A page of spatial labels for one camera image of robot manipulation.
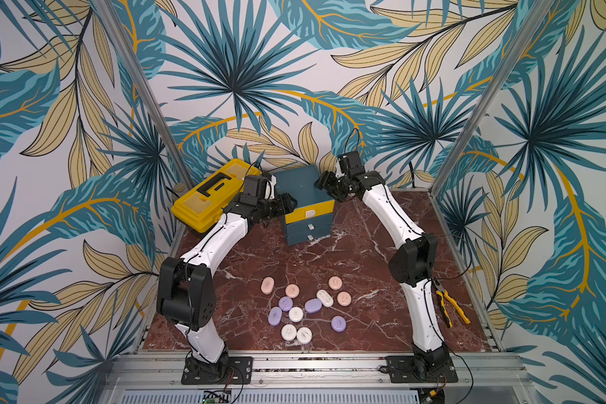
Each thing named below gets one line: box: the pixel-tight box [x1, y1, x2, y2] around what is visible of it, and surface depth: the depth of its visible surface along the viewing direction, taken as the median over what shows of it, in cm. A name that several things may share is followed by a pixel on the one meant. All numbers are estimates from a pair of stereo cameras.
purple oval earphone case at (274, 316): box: [267, 306, 283, 327], surface depth 83 cm
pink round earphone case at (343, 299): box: [336, 291, 352, 308], surface depth 88 cm
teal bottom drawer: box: [286, 225, 332, 247], surface depth 101 cm
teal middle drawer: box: [285, 212, 334, 236], surface depth 93 cm
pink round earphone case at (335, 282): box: [328, 276, 343, 290], surface depth 92 cm
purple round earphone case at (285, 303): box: [277, 296, 293, 312], surface depth 86 cm
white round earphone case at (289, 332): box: [281, 324, 298, 341], surface depth 81 cm
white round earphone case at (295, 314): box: [288, 306, 304, 323], surface depth 85 cm
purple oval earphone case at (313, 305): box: [303, 297, 323, 314], surface depth 86 cm
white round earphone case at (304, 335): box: [296, 326, 314, 345], surface depth 80 cm
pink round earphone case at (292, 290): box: [285, 283, 300, 298], surface depth 90 cm
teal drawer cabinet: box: [273, 164, 335, 247], surface depth 92 cm
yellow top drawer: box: [284, 199, 335, 224], surface depth 89 cm
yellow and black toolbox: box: [170, 158, 263, 235], surface depth 95 cm
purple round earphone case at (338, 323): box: [330, 315, 347, 333], surface depth 83 cm
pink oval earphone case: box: [260, 276, 276, 295], surface depth 90 cm
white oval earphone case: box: [316, 289, 335, 308], surface depth 87 cm
